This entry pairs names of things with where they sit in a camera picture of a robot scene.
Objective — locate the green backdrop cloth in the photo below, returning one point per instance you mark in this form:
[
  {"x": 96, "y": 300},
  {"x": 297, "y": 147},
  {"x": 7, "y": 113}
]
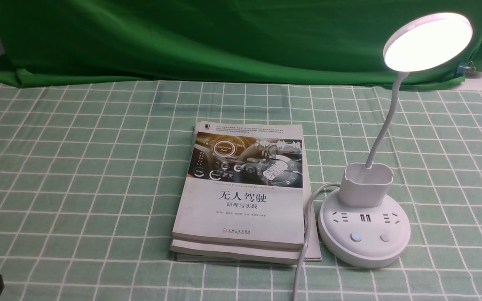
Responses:
[{"x": 337, "y": 42}]

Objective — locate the lower book under textbook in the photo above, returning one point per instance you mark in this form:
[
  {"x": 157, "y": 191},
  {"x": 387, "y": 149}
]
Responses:
[{"x": 232, "y": 254}]

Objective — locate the top self-driving textbook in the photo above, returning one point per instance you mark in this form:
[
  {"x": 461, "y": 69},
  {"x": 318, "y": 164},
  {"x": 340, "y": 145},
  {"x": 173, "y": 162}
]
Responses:
[{"x": 241, "y": 200}]

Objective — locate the blue binder clip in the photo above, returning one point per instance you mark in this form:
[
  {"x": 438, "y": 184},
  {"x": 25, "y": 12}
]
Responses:
[{"x": 465, "y": 68}]

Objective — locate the white desk lamp with socket base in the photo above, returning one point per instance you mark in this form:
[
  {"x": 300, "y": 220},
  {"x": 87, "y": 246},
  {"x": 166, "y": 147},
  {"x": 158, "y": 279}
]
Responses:
[{"x": 359, "y": 222}]

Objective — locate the green checkered tablecloth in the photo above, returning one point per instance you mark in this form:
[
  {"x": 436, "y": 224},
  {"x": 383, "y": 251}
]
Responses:
[{"x": 90, "y": 179}]

